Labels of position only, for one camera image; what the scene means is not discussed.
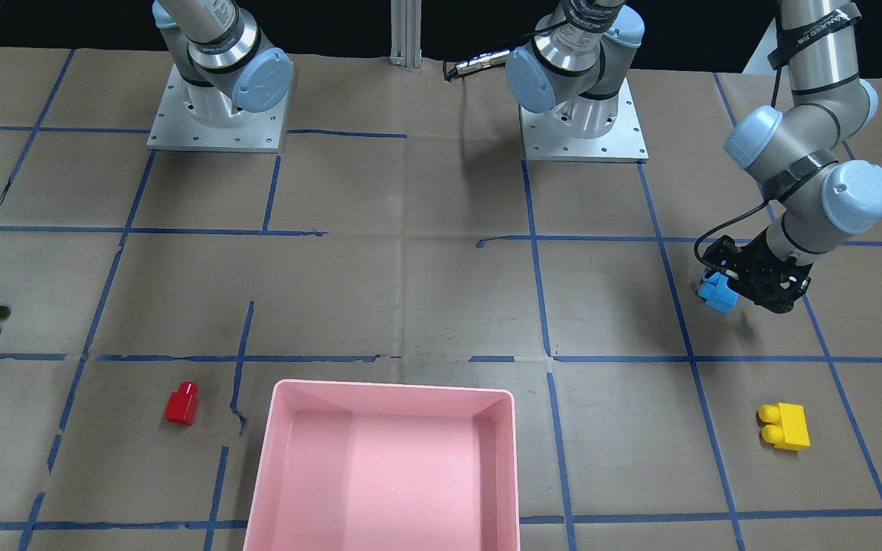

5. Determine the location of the aluminium frame post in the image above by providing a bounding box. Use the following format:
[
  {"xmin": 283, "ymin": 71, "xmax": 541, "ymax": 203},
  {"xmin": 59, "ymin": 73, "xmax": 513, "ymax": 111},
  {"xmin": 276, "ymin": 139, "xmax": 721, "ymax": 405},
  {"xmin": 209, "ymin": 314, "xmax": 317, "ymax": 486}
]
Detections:
[{"xmin": 389, "ymin": 0, "xmax": 423, "ymax": 72}]

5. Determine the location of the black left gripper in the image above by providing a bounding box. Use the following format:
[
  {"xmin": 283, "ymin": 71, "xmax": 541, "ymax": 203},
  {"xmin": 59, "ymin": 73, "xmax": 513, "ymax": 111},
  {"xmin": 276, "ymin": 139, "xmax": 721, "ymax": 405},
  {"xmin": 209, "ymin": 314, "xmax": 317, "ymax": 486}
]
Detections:
[{"xmin": 701, "ymin": 235, "xmax": 812, "ymax": 314}]

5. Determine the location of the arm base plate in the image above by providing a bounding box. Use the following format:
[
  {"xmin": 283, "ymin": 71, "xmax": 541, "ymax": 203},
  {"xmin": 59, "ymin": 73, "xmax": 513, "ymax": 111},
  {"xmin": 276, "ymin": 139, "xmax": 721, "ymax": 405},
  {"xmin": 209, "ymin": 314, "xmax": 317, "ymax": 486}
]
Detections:
[
  {"xmin": 147, "ymin": 67, "xmax": 291, "ymax": 154},
  {"xmin": 519, "ymin": 80, "xmax": 648, "ymax": 163}
]

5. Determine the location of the blue toy block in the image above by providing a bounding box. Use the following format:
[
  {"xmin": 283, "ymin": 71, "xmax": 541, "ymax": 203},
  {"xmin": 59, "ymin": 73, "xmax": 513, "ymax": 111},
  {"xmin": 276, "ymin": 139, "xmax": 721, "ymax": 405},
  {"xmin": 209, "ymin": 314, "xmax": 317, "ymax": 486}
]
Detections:
[{"xmin": 697, "ymin": 272, "xmax": 739, "ymax": 313}]

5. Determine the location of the pink plastic box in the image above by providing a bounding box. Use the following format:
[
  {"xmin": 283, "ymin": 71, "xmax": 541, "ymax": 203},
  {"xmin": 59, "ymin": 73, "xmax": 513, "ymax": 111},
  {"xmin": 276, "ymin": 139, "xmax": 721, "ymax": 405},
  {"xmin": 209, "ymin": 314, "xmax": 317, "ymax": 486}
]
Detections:
[{"xmin": 243, "ymin": 380, "xmax": 521, "ymax": 550}]

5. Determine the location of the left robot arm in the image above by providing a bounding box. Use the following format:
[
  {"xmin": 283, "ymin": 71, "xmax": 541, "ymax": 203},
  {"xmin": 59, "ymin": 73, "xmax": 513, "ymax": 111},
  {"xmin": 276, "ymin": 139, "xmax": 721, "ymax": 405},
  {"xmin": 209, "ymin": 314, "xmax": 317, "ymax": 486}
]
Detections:
[{"xmin": 505, "ymin": 1, "xmax": 882, "ymax": 313}]

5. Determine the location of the yellow toy block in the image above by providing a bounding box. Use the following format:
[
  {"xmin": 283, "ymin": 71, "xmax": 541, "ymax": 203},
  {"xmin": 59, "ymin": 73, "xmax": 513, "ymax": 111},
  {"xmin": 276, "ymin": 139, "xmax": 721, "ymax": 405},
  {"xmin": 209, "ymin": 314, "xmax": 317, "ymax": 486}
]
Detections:
[{"xmin": 757, "ymin": 402, "xmax": 811, "ymax": 452}]

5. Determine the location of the red toy block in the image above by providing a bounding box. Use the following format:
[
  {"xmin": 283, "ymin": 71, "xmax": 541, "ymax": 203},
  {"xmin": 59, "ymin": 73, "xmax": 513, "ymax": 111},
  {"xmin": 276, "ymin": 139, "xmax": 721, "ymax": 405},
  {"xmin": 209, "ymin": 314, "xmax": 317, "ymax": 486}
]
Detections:
[{"xmin": 162, "ymin": 380, "xmax": 199, "ymax": 426}]

